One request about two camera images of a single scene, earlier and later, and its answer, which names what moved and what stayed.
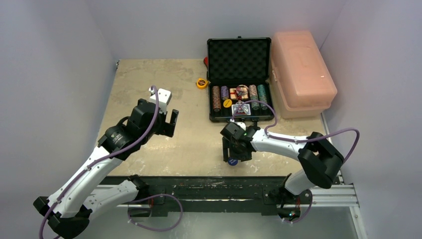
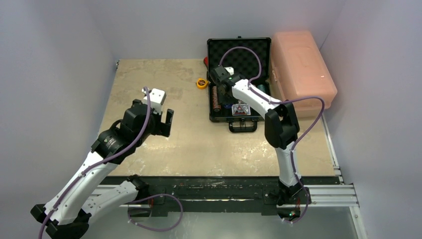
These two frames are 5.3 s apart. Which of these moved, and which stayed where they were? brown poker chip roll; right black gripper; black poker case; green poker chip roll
Moved: right black gripper
Stayed: brown poker chip roll; green poker chip roll; black poker case
